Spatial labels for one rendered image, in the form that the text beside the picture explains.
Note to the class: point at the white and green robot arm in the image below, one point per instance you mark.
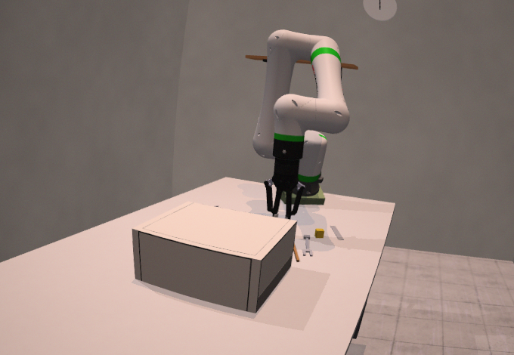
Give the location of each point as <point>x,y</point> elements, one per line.
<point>284,120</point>

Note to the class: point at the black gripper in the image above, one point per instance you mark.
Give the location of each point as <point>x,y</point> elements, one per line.
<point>286,181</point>

